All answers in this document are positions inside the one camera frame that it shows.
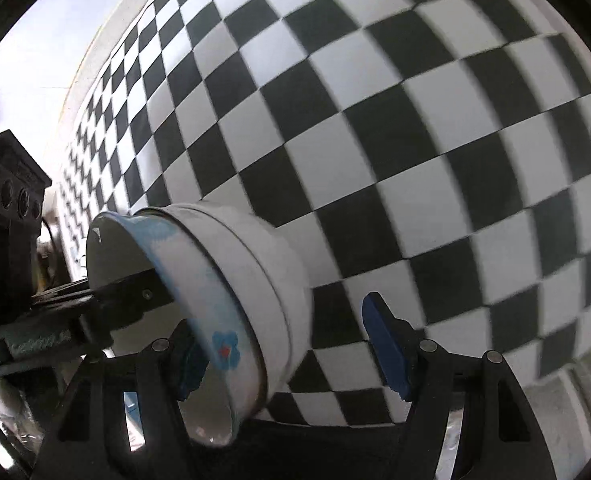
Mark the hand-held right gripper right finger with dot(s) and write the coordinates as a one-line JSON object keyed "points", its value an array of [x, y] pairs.
{"points": [[383, 345]]}

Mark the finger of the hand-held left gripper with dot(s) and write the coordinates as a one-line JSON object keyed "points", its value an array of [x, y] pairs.
{"points": [[130, 297]]}

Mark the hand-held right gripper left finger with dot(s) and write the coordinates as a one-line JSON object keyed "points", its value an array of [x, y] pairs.
{"points": [[190, 365]]}

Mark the white bowl with blue flowers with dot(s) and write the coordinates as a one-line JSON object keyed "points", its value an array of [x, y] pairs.
{"points": [[225, 330]]}

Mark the white bowl with dark rim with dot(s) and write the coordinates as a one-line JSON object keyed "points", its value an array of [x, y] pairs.
{"points": [[275, 285]]}

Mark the blue box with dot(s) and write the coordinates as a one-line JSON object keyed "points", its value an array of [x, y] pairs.
{"points": [[131, 407]]}

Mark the clear plastic bag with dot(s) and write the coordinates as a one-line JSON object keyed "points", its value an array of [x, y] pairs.
{"points": [[10, 400]]}

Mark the black and white checkered tablecloth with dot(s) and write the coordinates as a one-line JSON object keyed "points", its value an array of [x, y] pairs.
{"points": [[375, 135]]}

